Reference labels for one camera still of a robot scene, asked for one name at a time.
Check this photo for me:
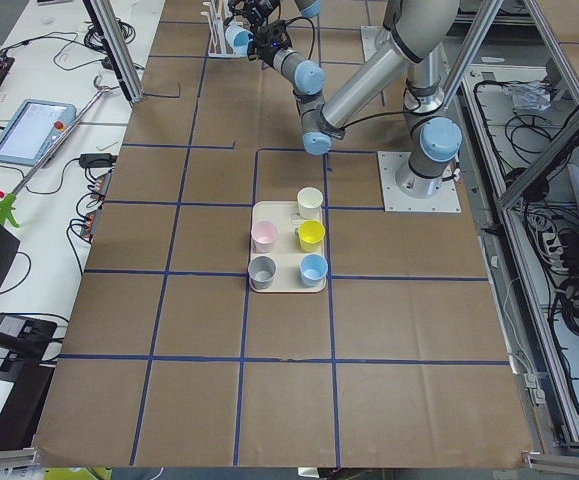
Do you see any light blue cup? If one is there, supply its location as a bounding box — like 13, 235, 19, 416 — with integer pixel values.
225, 24, 253, 57
299, 254, 328, 287

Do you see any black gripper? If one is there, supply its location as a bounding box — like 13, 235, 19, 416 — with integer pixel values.
247, 22, 292, 63

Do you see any metal reacher grabber tool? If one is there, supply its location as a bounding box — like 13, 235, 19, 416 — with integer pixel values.
0, 76, 118, 228

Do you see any blue teach pendant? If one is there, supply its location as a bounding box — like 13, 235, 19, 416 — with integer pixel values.
0, 99, 76, 167

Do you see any white plastic cup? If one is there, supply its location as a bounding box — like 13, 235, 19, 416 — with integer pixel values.
297, 187, 324, 219

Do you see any grey plastic cup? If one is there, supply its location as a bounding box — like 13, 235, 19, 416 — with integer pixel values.
248, 255, 277, 291

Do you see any pink plastic cup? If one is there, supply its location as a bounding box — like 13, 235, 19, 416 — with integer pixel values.
251, 220, 279, 253

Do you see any light blue cup back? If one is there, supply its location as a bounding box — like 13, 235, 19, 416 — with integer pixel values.
299, 254, 328, 287

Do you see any white wire cup rack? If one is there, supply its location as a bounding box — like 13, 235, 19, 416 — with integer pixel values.
201, 0, 246, 58

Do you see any yellow plastic cup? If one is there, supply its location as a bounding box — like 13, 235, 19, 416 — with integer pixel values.
298, 219, 326, 252

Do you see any light blue cup front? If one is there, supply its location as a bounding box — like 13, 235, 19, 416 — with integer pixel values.
225, 24, 253, 57

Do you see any cream plastic tray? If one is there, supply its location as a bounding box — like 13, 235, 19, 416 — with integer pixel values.
250, 201, 327, 293

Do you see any aluminium frame post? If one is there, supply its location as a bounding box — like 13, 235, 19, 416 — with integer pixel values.
83, 0, 144, 105

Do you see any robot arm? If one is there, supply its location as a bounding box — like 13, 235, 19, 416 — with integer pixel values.
241, 1, 459, 156
396, 49, 463, 199

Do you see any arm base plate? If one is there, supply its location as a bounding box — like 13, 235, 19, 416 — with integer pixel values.
377, 151, 461, 214
360, 26, 391, 63

